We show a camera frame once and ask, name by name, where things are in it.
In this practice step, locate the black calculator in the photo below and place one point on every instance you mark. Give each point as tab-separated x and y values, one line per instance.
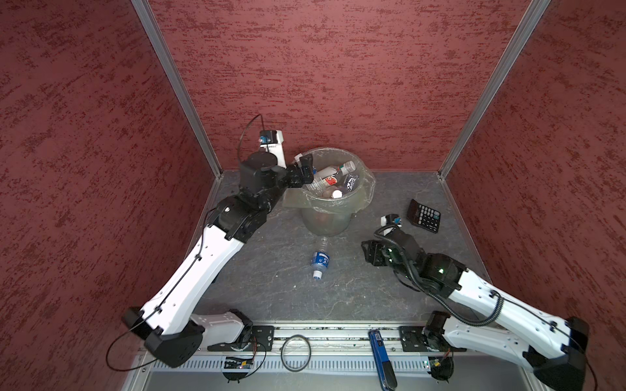
423	216

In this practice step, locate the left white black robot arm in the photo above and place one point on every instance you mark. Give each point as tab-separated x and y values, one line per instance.
165	323

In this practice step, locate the blue black handheld tool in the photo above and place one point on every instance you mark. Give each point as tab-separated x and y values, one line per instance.
385	370

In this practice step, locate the grey bin with plastic liner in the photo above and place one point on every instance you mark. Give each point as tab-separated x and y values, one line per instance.
331	217

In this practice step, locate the red white label water bottle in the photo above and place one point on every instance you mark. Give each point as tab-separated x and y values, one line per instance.
332	193

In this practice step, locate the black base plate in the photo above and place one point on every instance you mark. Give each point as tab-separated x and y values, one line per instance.
417	339
260	338

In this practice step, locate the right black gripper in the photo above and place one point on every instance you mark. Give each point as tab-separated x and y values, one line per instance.
376	248

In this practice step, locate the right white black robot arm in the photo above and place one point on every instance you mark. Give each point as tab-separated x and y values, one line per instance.
478	316

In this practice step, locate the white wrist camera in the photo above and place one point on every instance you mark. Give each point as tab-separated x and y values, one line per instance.
391	219
271	141

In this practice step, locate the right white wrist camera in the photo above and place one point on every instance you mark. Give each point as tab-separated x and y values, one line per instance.
391	219

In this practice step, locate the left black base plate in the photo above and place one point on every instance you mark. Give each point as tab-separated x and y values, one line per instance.
260	338

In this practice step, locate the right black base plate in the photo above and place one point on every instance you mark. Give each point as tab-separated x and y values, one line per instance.
417	339

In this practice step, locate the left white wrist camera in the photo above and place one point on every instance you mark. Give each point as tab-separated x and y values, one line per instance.
271	141

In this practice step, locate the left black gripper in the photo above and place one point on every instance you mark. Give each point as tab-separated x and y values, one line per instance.
298	181

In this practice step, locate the small blue label bottle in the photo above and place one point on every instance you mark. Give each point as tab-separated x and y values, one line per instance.
321	259

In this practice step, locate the blue label bottle cap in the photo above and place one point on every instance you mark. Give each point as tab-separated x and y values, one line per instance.
298	159

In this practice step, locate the left small circuit board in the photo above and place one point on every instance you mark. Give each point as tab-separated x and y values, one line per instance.
235	363

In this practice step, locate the aluminium front rail frame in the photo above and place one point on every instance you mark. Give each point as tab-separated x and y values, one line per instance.
324	348

